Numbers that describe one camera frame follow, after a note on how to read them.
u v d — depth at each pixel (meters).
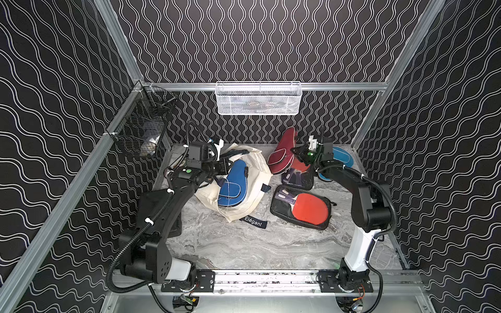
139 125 0.92
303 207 0.93
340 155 1.13
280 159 0.93
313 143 0.88
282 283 0.75
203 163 0.65
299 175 1.05
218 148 0.73
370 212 0.52
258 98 0.68
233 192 0.97
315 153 0.81
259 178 0.95
